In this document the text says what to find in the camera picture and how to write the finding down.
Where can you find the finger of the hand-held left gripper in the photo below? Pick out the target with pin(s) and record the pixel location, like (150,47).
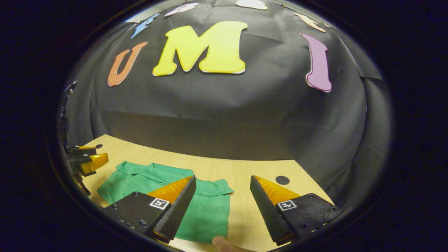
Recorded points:
(96,162)
(84,150)

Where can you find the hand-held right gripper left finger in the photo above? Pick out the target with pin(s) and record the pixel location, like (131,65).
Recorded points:
(178,210)

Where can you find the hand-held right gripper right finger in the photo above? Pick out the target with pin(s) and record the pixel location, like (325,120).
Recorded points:
(269,210)

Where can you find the green T-shirt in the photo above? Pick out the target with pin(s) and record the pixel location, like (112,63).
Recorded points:
(206,213)

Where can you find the black backdrop cloth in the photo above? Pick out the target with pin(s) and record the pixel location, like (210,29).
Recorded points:
(227,115)

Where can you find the black camera stand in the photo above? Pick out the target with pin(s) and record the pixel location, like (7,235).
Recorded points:
(68,112)

